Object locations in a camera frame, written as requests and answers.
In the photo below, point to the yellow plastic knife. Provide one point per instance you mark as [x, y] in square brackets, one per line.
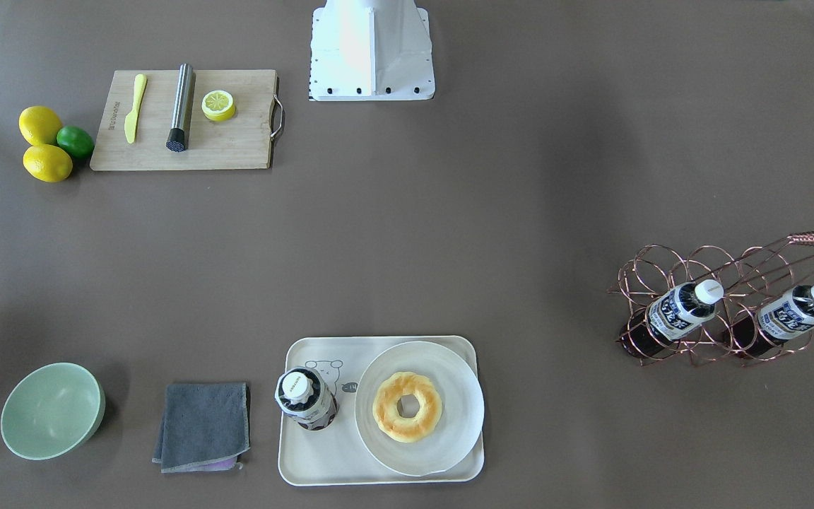
[131, 119]

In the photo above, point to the green lime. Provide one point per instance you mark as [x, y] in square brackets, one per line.
[75, 141]

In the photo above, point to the yellow lemon near board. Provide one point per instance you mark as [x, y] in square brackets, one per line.
[48, 163]

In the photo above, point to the bamboo cutting board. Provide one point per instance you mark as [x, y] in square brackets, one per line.
[241, 143]

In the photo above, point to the half lemon slice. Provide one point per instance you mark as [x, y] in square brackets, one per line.
[218, 105]

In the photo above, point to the cream serving tray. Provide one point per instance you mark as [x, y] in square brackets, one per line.
[337, 455]

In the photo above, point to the steel muddler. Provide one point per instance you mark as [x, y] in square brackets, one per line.
[177, 139]

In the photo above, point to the copper wire bottle rack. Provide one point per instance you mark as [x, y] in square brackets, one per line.
[752, 279]

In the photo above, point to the tea bottle lower outer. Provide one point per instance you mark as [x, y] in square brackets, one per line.
[776, 323]

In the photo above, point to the glazed donut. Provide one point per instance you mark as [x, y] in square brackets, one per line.
[389, 419]

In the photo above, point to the yellow lemon far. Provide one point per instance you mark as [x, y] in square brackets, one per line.
[39, 125]

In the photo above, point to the grey folded cloth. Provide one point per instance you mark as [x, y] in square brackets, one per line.
[204, 427]

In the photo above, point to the tea bottle top rack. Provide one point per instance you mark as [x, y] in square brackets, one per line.
[304, 396]

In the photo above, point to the green bowl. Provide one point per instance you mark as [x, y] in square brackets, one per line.
[52, 411]

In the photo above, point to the white plate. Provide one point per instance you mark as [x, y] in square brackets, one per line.
[463, 406]

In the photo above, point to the tea bottle lower middle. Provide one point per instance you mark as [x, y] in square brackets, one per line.
[670, 318]

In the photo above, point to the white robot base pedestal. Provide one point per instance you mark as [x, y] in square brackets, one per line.
[371, 51]

